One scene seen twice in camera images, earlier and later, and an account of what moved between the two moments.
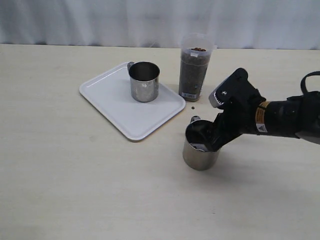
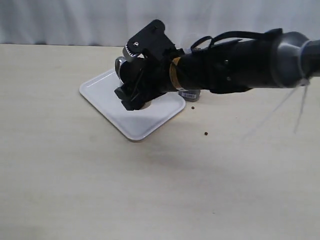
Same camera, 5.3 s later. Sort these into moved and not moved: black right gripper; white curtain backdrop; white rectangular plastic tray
Moved: black right gripper
Not moved: white rectangular plastic tray; white curtain backdrop
